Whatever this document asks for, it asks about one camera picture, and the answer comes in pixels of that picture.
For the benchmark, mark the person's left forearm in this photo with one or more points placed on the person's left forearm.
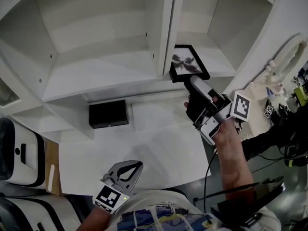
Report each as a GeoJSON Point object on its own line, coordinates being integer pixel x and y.
{"type": "Point", "coordinates": [96, 219]}

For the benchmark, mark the black box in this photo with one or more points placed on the black box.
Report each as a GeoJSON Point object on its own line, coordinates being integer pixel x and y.
{"type": "Point", "coordinates": [108, 114]}

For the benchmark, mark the arched fluted glass door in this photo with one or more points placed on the arched fluted glass door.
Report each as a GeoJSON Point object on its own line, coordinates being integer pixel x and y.
{"type": "Point", "coordinates": [7, 95]}

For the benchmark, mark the light wooden panel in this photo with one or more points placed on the light wooden panel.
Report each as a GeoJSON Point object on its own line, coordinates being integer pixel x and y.
{"type": "Point", "coordinates": [54, 153]}

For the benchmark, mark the white oval mirror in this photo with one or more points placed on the white oval mirror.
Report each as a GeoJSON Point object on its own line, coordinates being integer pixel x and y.
{"type": "Point", "coordinates": [288, 56]}

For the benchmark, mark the yellow green item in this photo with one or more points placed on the yellow green item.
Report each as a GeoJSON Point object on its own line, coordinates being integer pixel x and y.
{"type": "Point", "coordinates": [300, 94]}

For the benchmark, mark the white shelving unit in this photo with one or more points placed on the white shelving unit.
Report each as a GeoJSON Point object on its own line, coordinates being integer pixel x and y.
{"type": "Point", "coordinates": [101, 64]}

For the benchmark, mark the black white patterned block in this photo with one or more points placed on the black white patterned block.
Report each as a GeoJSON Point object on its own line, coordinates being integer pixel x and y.
{"type": "Point", "coordinates": [268, 111]}

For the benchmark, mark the white rounded device black trim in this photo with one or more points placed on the white rounded device black trim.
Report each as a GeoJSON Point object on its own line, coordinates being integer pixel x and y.
{"type": "Point", "coordinates": [36, 213]}
{"type": "Point", "coordinates": [29, 157]}

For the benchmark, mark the person's right forearm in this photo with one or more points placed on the person's right forearm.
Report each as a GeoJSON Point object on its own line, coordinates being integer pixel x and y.
{"type": "Point", "coordinates": [231, 157]}

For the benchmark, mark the person's right hand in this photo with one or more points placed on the person's right hand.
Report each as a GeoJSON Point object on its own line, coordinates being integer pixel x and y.
{"type": "Point", "coordinates": [186, 105]}

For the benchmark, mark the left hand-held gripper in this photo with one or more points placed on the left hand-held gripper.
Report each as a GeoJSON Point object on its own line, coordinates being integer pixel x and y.
{"type": "Point", "coordinates": [108, 196]}

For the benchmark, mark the blue white small item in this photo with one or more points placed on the blue white small item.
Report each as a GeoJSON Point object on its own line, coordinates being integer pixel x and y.
{"type": "Point", "coordinates": [270, 93]}

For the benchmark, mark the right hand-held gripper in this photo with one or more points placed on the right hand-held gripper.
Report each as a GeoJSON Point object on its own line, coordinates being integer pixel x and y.
{"type": "Point", "coordinates": [223, 112]}

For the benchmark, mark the white ornate dresser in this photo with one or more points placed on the white ornate dresser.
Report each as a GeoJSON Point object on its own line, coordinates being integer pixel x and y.
{"type": "Point", "coordinates": [257, 105]}

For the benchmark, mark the black framed picture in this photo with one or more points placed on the black framed picture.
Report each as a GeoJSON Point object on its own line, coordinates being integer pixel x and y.
{"type": "Point", "coordinates": [185, 61]}

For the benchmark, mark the person's white printed shirt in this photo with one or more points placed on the person's white printed shirt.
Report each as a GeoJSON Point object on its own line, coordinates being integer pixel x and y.
{"type": "Point", "coordinates": [156, 201]}

